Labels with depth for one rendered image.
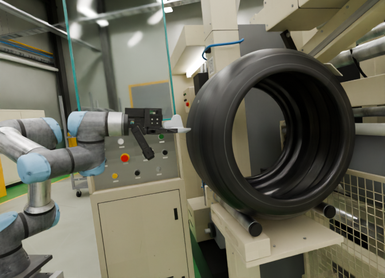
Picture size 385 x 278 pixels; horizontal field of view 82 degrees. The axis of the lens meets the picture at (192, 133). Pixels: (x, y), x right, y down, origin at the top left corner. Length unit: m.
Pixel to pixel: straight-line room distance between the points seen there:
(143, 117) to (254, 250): 0.54
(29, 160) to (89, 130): 0.16
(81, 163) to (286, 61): 0.67
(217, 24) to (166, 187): 0.93
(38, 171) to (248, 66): 0.62
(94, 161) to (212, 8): 0.83
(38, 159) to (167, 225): 0.98
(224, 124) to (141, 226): 0.98
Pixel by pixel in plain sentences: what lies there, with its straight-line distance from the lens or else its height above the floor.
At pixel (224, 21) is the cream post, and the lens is 1.15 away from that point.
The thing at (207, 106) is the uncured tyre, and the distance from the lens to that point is 0.67.
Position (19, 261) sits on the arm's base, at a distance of 1.26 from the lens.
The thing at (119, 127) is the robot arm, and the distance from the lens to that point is 0.69.
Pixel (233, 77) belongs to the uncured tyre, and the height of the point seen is 1.38.
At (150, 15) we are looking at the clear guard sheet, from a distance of 1.51.
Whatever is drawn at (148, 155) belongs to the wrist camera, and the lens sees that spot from 0.71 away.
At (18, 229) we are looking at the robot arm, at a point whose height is 0.89.
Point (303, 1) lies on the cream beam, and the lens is 1.02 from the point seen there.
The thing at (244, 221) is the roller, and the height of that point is 0.91.
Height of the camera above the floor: 1.27
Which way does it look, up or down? 4 degrees down
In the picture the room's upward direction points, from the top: 6 degrees counter-clockwise
